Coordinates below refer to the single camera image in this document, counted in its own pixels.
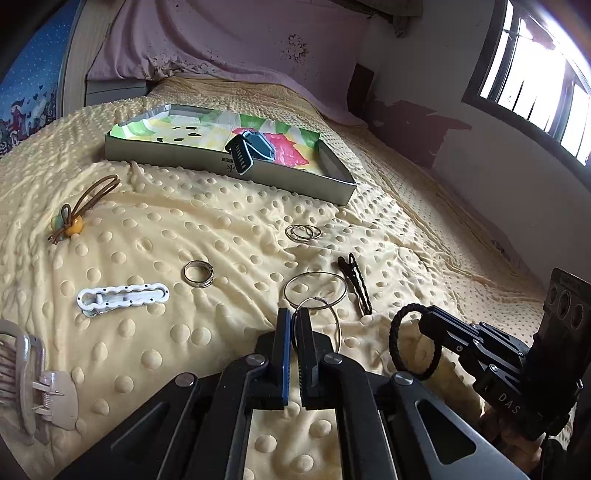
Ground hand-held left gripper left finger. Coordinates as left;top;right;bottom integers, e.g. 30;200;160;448
55;307;293;480

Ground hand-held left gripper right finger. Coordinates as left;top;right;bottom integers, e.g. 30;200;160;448
295;307;530;480

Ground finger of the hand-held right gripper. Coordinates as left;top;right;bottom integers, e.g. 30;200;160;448
418;305;483;356

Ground large silver hoop earring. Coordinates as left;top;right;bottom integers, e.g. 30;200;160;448
283;271;346;310
292;297;343;355

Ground black braided hair tie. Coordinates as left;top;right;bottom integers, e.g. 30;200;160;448
389;303;447;376

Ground grey box with colourful lining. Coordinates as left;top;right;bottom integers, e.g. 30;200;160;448
104;103;359;208

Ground brown beaded hair tie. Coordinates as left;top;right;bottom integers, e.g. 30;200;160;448
47;174;122;244

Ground person's right hand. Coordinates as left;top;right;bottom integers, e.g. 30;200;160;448
480;402;548;462

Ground black hair clip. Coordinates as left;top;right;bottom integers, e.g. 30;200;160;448
337;252;373;317

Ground yellow dotted blanket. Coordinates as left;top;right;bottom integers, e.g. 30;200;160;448
0;76;557;480

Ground white dotted hair clip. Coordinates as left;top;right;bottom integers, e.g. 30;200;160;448
76;282;170;318

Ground blue wristwatch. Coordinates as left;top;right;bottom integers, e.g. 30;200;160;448
224;130;277;175

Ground beige claw hair clip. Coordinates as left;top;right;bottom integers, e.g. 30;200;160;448
0;318;79;446

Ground window with bars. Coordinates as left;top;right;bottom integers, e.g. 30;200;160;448
462;0;591;168

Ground grey hanging cloth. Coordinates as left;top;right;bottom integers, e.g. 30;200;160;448
389;0;419;38

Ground pink bed sheet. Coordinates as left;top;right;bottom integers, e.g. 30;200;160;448
85;0;376;128

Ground blue printed cloth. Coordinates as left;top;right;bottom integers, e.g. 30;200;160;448
0;0;88;154

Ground silver finger ring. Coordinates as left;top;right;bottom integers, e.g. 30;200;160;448
183;260;216;288

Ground beige bed frame board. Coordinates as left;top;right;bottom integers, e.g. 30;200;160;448
58;0;154;121

